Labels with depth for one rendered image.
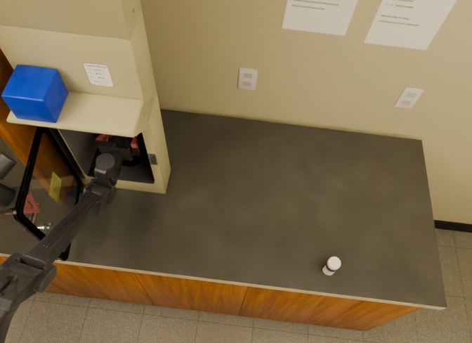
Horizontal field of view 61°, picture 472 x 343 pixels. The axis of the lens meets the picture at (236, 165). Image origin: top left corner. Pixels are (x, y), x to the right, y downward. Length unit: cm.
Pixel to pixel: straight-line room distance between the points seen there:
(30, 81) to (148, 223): 69
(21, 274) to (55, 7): 58
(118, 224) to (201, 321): 100
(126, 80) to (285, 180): 81
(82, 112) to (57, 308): 161
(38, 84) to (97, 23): 23
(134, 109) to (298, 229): 78
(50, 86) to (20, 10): 17
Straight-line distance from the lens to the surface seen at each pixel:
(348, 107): 172
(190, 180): 158
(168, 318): 238
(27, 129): 135
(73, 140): 142
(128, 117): 105
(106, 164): 128
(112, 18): 91
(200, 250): 147
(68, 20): 96
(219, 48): 150
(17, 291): 101
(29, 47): 107
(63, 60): 106
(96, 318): 245
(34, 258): 109
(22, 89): 106
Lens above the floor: 234
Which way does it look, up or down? 60 degrees down
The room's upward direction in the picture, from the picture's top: 6 degrees clockwise
